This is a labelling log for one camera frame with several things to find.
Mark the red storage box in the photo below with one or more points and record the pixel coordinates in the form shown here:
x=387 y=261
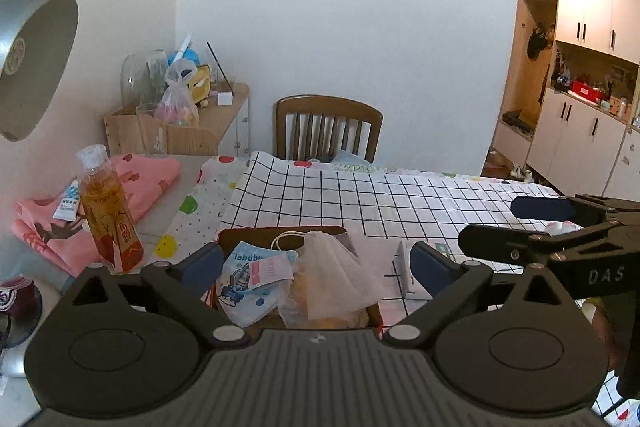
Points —
x=588 y=91

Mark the row of small white shoes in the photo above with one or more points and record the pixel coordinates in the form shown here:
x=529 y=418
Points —
x=521 y=174

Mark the cardboard box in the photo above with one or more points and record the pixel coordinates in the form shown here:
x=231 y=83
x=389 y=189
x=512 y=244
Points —
x=185 y=142

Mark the red tin box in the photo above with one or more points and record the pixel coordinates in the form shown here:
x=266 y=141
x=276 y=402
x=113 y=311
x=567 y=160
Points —
x=240 y=237

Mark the glass vase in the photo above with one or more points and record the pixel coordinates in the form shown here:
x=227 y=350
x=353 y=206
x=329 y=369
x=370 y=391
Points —
x=135 y=77

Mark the white rabbit plush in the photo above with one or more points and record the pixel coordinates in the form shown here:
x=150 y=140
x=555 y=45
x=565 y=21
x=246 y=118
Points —
x=562 y=228

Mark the pink printed cloth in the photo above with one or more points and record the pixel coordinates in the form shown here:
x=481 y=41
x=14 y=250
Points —
x=145 y=177

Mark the black stick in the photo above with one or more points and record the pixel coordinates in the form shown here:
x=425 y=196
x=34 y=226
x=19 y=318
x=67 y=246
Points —
x=220 y=67

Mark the grey desk lamp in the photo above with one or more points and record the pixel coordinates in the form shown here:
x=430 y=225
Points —
x=35 y=57

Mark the black checked white tablecloth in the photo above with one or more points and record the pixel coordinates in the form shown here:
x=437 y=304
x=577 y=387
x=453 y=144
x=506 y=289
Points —
x=375 y=202

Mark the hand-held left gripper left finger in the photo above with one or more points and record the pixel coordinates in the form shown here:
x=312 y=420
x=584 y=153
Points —
x=202 y=264

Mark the dark red patterned cup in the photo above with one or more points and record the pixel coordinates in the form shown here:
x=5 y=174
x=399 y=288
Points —
x=17 y=302

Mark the yellow clock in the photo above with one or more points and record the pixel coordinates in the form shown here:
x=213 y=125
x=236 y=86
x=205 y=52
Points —
x=200 y=84

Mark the plastic bag with pink contents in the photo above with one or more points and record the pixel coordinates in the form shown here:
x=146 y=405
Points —
x=175 y=107

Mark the blue printed mask packet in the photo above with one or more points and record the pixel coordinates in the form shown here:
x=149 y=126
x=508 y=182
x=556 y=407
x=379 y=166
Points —
x=250 y=287

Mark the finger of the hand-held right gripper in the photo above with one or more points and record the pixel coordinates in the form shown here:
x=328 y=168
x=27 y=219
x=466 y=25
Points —
x=515 y=243
x=542 y=208

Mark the spiral notebook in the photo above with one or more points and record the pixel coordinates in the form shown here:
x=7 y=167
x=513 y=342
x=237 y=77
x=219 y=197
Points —
x=350 y=159

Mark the grey wall cabinet unit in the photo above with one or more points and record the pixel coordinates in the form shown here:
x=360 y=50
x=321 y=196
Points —
x=585 y=132

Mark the clear drinking glass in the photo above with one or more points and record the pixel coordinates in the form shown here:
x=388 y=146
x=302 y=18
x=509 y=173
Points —
x=151 y=132

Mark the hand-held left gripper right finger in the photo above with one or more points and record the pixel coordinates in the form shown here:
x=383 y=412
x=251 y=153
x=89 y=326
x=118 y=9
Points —
x=435 y=269

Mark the clear plastic bag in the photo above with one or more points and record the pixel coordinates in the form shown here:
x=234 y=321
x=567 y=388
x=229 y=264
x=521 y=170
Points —
x=292 y=307

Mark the wooden side cabinet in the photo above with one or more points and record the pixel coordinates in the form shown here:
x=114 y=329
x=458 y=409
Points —
x=237 y=117

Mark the wooden chair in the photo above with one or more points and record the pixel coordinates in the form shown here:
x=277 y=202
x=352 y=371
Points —
x=327 y=107

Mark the white and blue tube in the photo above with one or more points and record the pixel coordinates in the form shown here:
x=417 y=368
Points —
x=67 y=202

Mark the blue plastic toy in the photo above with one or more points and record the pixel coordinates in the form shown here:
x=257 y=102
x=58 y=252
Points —
x=182 y=57

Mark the amber tea bottle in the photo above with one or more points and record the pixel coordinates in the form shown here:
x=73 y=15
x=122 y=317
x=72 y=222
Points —
x=107 y=217

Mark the small white box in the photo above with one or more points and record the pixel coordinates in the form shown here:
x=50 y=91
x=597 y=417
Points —
x=225 y=98

